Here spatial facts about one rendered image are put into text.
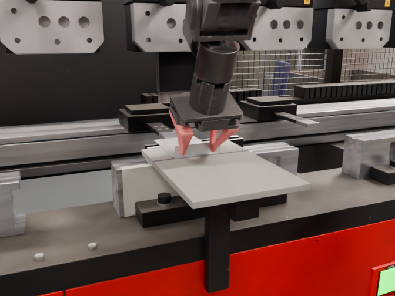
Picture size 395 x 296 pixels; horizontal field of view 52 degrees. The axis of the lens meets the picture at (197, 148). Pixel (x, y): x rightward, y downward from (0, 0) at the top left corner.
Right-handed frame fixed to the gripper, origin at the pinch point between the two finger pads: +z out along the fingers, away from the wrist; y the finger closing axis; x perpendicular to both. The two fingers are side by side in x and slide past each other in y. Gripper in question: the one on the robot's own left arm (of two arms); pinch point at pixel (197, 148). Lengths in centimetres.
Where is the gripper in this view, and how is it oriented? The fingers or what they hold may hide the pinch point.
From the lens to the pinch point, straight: 68.4
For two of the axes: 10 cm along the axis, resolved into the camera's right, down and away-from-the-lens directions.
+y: -9.3, 1.0, -3.5
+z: -1.6, 7.4, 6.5
